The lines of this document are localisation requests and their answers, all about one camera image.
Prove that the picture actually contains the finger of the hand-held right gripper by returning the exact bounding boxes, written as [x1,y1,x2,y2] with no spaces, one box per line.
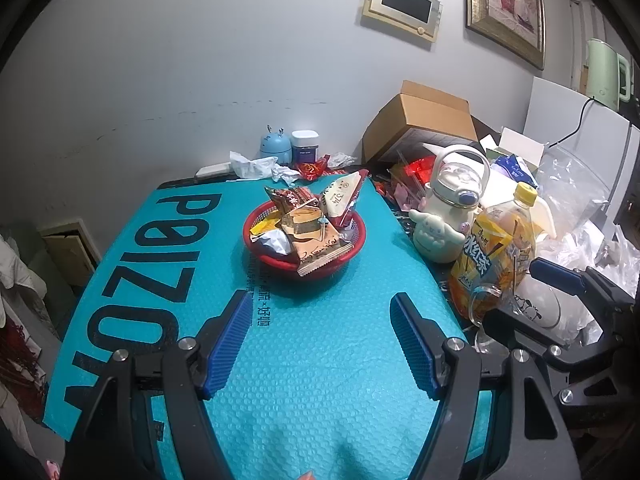
[482,305,566,367]
[531,257,633,312]

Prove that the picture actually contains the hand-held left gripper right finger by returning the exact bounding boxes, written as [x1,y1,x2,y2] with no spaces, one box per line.
[389,292,583,480]

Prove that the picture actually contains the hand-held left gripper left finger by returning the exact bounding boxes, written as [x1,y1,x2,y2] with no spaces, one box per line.
[60,289,255,480]

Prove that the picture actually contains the red plastic mesh basket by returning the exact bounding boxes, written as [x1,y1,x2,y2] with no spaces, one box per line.
[243,200,367,281]

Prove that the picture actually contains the yellow candy packet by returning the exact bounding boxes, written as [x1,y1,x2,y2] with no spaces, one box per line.
[250,217,282,238]

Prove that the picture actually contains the tan snack packet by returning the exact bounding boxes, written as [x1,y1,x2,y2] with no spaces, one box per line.
[289,232,353,277]

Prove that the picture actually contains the clear plastic snack packet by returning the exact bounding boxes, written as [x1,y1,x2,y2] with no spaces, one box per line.
[279,206,332,241]

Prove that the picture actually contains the brown cereal packet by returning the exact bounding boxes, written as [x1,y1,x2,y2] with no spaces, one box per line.
[264,186,321,211]

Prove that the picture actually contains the white triangular snack packet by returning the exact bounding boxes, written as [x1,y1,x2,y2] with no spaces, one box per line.
[319,170,371,227]

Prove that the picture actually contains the white panda print bowl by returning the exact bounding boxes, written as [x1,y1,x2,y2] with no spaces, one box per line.
[515,267,568,331]

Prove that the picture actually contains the clear glass mug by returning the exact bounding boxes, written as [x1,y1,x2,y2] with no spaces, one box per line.
[465,282,506,356]

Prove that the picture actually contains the white plastic bags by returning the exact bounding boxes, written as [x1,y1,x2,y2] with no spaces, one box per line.
[540,220,640,346]

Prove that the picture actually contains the yellow iced tea bottle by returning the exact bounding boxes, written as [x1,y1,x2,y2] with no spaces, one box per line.
[447,182,538,321]

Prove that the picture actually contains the teal bubble mailer mat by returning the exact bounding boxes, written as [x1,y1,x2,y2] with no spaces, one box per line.
[42,172,493,480]

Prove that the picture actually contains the clear plastic bag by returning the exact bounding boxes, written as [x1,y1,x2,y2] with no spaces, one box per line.
[537,145,613,241]

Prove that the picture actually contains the blue and white bag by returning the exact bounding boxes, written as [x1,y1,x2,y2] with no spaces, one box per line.
[492,154,538,186]

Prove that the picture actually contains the cream cartoon water bottle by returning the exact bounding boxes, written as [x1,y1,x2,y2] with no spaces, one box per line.
[409,144,492,266]

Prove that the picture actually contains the small white carton box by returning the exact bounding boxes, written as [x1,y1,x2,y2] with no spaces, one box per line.
[492,127,546,166]

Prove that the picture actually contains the white fridge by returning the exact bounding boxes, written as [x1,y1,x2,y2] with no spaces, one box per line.
[522,76,640,226]

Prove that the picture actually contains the white flat device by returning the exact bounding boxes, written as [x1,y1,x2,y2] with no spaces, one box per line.
[194,162,233,183]

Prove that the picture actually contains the red shiny box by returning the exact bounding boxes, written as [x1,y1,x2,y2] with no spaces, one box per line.
[400,156,437,181]

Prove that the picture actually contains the tan cardboard board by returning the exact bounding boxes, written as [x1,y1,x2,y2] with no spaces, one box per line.
[37,219,101,286]

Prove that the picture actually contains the red candy wrapper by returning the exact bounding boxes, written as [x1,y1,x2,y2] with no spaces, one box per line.
[295,156,331,182]

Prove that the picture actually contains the crumpled clear plastic wrapper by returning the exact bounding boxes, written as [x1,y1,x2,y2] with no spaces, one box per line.
[325,151,358,170]

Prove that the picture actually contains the blue cartoon humidifier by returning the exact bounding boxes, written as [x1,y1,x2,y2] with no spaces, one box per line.
[259,125,292,166]

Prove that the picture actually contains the open cardboard box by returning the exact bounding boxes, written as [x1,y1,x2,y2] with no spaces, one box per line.
[361,80,478,163]

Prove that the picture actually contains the red knitted cloth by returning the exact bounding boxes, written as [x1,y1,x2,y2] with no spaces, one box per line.
[0,317,51,423]

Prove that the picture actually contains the green electric kettle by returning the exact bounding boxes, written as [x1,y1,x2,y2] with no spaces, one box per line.
[585,38,633,111]

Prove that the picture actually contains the white dark-blue jar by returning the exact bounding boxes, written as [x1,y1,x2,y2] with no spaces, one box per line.
[291,130,321,165]

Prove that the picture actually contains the white quilted jacket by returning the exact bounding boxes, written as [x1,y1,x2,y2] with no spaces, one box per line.
[0,234,48,311]

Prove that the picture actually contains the gold framed picture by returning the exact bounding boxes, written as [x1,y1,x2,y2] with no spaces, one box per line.
[464,0,546,71]

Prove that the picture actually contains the black power cable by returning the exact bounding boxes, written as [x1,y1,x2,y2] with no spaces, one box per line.
[542,97,593,148]

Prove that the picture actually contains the cream wall intercom panel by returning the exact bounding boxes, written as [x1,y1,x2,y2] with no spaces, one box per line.
[361,0,444,42]

